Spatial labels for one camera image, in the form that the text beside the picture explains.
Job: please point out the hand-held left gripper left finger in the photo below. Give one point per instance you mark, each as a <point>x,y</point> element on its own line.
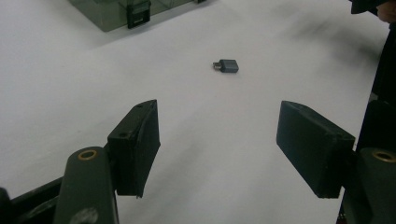
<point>137,149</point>

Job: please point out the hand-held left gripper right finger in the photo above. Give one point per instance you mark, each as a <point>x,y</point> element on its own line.
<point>314,149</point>

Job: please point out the small grey adapter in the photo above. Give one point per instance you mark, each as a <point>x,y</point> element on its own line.
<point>229,66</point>

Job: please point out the grey transparent storage box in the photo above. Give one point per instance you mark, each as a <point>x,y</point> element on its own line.
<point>102,14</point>

